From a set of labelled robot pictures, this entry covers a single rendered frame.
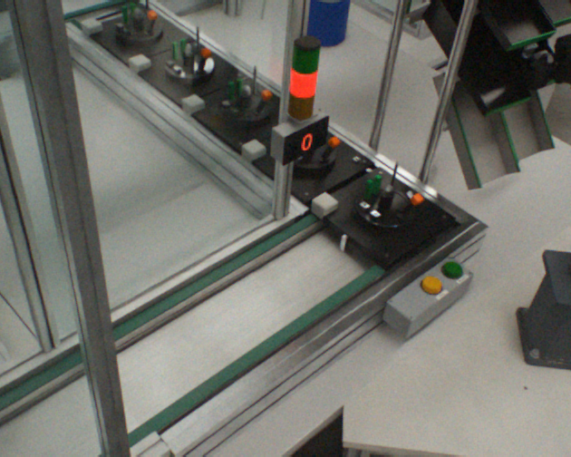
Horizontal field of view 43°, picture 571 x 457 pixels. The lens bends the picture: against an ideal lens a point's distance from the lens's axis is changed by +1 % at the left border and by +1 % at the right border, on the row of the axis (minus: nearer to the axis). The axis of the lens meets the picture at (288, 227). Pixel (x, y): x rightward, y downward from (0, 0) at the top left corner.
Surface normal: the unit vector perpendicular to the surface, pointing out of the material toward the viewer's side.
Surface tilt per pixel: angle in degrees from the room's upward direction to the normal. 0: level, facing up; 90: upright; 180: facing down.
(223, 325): 0
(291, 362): 0
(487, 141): 45
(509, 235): 0
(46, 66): 90
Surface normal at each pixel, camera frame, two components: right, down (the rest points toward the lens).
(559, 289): 0.07, -0.72
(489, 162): 0.43, -0.07
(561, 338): -0.08, 0.69
